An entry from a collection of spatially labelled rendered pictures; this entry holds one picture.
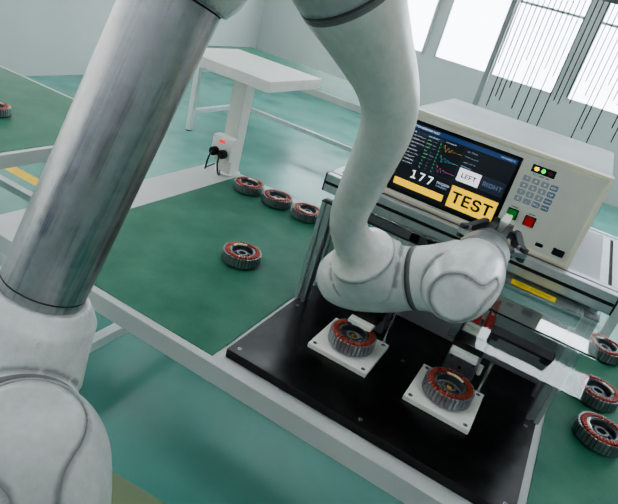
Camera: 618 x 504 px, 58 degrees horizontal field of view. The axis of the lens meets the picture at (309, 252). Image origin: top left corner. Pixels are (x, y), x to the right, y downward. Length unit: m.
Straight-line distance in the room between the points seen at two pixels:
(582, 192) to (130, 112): 0.90
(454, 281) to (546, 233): 0.51
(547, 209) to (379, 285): 0.52
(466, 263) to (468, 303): 0.05
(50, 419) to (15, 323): 0.15
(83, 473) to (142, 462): 1.44
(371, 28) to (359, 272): 0.41
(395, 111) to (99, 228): 0.34
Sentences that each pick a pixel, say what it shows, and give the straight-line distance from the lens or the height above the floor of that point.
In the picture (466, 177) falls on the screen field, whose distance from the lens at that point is 1.26.
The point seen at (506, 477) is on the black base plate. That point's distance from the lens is 1.21.
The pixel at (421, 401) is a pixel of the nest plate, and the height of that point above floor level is 0.78.
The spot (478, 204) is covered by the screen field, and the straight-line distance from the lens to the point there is 1.26.
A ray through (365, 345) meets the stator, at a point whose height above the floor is 0.82.
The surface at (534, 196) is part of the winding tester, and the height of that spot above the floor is 1.23.
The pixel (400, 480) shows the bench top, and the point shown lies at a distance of 1.13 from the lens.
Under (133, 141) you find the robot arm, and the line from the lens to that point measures 0.62.
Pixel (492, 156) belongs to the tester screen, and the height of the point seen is 1.28.
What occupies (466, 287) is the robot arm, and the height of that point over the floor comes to 1.21.
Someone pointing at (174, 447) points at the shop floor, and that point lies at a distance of 2.06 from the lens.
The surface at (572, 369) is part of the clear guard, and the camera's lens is 1.08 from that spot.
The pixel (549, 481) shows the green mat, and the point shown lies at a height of 0.75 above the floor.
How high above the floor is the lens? 1.52
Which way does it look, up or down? 26 degrees down
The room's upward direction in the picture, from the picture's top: 16 degrees clockwise
